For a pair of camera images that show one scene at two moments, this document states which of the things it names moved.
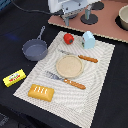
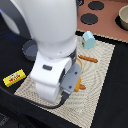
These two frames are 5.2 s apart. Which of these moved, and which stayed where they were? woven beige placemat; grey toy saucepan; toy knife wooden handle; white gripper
Moved: white gripper
Stayed: woven beige placemat; grey toy saucepan; toy knife wooden handle
